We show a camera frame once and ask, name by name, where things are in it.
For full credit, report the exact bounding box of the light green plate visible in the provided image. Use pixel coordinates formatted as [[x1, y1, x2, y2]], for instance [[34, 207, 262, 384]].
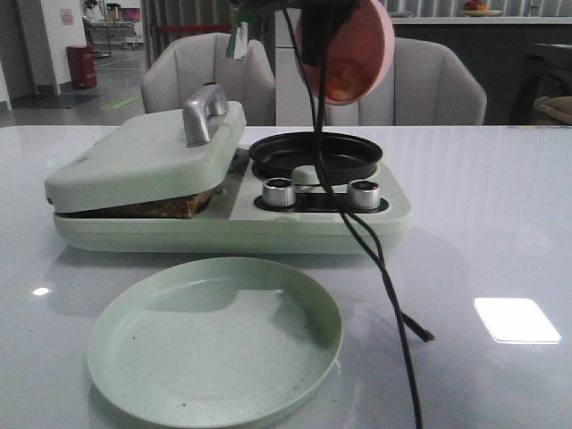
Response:
[[87, 257, 343, 428]]

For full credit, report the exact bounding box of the left grey armchair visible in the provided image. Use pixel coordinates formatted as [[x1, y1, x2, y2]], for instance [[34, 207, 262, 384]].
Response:
[[141, 32, 276, 126]]

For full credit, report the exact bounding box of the red barrier belt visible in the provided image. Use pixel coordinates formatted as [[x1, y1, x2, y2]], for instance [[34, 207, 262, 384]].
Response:
[[156, 24, 232, 34]]

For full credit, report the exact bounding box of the left silver knob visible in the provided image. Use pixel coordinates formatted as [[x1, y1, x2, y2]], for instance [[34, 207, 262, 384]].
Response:
[[261, 178, 296, 208]]

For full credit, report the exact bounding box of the fruit plate on counter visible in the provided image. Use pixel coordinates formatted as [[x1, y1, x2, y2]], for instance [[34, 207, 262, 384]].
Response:
[[459, 0, 502, 18]]

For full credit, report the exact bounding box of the dark grey counter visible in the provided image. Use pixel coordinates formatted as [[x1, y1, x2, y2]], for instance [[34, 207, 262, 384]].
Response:
[[393, 17, 571, 125]]

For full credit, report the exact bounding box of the right silver knob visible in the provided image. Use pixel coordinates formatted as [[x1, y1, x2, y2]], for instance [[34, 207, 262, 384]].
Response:
[[346, 180, 381, 211]]

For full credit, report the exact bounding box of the black cable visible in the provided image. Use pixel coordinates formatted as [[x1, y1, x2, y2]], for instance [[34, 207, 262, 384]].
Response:
[[281, 4, 436, 429]]

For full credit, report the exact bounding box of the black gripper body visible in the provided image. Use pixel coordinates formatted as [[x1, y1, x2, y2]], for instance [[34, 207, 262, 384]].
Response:
[[233, 0, 360, 65]]

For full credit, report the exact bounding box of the black round frying pan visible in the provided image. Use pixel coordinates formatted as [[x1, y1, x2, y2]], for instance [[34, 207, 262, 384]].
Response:
[[249, 131, 383, 185]]

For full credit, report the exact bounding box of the red trash bin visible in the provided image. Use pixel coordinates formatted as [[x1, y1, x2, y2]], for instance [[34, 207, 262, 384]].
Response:
[[66, 46, 97, 89]]

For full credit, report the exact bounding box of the grey armchair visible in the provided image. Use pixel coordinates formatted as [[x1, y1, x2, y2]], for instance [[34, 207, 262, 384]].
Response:
[[326, 38, 487, 126], [141, 32, 276, 126]]

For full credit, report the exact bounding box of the right grey armchair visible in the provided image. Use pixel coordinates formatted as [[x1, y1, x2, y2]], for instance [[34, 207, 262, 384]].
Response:
[[326, 38, 487, 126]]

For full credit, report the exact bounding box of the dark chair with cushion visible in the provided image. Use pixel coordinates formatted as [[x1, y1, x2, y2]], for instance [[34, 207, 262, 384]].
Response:
[[509, 44, 571, 125]]

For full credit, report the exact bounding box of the green breakfast maker lid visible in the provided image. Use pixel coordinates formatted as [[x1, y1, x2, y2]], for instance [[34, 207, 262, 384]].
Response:
[[45, 101, 246, 214]]

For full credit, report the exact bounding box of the green pan handle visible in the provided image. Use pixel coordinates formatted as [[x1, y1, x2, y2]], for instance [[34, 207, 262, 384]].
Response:
[[290, 165, 320, 187]]

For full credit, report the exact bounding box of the green breakfast maker base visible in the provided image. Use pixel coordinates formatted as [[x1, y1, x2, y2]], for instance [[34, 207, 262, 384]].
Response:
[[52, 147, 412, 256]]

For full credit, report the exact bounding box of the silver knob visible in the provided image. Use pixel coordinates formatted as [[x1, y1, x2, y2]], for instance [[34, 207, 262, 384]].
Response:
[[261, 178, 296, 208], [346, 180, 381, 211]]

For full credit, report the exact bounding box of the pink bowl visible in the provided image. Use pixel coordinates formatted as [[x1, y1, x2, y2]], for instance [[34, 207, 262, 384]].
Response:
[[295, 1, 395, 105]]

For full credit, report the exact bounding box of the bread slice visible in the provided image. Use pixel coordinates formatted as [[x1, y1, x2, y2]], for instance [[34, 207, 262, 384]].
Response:
[[66, 188, 220, 219]]

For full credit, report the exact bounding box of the shrimp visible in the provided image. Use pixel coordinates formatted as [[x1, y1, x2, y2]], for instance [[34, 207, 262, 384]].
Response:
[[327, 69, 359, 100]]

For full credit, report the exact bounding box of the white cabinet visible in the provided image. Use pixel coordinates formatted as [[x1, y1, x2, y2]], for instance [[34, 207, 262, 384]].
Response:
[[274, 11, 313, 127]]

